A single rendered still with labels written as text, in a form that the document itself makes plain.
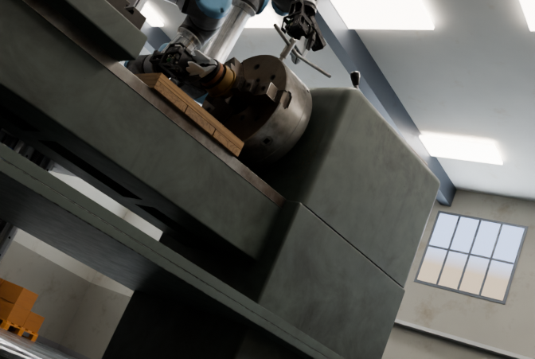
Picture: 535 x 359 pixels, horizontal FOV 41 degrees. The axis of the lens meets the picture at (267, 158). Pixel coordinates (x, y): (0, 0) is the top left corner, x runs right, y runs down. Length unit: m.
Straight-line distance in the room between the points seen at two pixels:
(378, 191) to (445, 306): 10.33
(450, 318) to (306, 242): 10.48
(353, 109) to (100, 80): 0.78
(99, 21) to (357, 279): 1.07
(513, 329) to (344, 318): 10.00
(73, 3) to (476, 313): 11.16
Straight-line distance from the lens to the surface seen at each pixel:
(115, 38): 1.46
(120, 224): 1.39
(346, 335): 2.09
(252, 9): 2.74
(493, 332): 12.06
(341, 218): 1.99
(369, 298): 2.15
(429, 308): 12.48
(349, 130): 1.99
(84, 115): 1.49
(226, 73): 1.89
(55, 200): 1.32
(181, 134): 1.63
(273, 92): 1.88
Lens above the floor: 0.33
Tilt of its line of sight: 19 degrees up
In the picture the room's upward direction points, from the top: 24 degrees clockwise
